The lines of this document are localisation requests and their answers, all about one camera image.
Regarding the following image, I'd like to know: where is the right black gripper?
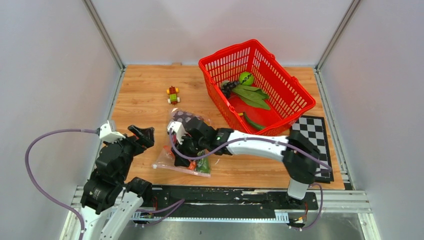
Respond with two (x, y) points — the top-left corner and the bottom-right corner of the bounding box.
(171, 130), (209, 167)

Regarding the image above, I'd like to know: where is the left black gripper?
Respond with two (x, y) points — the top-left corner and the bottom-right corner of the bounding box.
(104, 123), (155, 181)

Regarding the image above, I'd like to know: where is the clear zip top bag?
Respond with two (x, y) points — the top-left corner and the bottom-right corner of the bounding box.
(151, 107), (211, 178)

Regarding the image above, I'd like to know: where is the purple toy grape bunch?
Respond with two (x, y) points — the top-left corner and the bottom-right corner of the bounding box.
(170, 109), (204, 126)

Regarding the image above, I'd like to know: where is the red plastic shopping basket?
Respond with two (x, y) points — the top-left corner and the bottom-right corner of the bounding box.
(198, 39), (316, 136)

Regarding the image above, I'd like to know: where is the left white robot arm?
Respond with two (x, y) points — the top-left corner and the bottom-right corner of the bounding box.
(80, 121), (155, 240)

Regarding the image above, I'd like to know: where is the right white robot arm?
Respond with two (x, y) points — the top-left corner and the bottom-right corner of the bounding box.
(167, 117), (321, 209)

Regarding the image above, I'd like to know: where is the colourful toy block car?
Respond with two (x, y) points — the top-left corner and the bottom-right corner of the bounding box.
(166, 86), (181, 105)

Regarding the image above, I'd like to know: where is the green toy cucumber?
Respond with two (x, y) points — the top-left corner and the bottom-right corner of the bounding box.
(240, 112), (266, 131)

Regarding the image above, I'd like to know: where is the black toy grape bunch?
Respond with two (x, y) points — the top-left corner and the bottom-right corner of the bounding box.
(220, 80), (240, 99)

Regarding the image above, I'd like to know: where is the green toy lettuce leaf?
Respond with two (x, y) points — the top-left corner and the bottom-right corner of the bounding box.
(232, 84), (271, 111)

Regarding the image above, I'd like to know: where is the black white checkerboard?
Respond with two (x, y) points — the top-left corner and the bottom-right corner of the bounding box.
(290, 115), (334, 184)

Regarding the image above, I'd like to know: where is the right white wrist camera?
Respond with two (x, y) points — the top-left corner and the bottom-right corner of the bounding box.
(167, 121), (187, 145)

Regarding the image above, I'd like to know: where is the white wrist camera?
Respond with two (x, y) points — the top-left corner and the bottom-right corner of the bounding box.
(97, 120), (126, 144)
(167, 121), (187, 145)

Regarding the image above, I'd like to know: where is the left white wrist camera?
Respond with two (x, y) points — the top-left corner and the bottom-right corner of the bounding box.
(97, 120), (126, 144)

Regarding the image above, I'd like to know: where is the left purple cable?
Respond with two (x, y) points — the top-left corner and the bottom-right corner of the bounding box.
(25, 128), (100, 240)

